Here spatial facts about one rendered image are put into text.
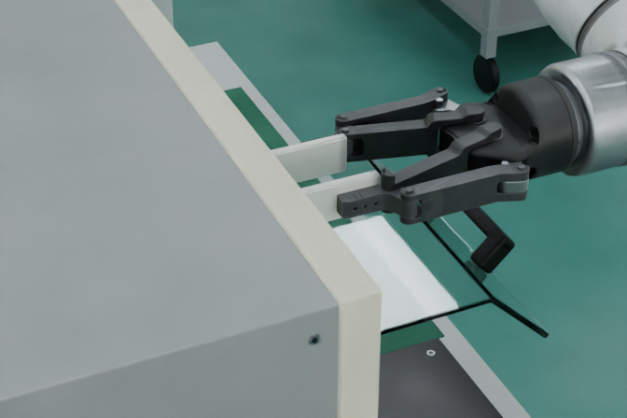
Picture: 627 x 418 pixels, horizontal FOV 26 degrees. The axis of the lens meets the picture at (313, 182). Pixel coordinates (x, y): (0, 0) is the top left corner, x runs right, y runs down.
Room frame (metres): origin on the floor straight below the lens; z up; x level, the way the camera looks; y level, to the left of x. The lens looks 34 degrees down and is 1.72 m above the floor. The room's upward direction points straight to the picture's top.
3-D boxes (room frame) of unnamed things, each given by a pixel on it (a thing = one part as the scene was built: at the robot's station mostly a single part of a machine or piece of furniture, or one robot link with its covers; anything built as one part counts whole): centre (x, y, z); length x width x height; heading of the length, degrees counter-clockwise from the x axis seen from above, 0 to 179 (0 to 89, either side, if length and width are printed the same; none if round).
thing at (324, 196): (0.79, -0.01, 1.18); 0.07 x 0.01 x 0.03; 114
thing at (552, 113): (0.87, -0.14, 1.18); 0.09 x 0.08 x 0.07; 114
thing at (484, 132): (0.83, -0.09, 1.18); 0.11 x 0.01 x 0.04; 129
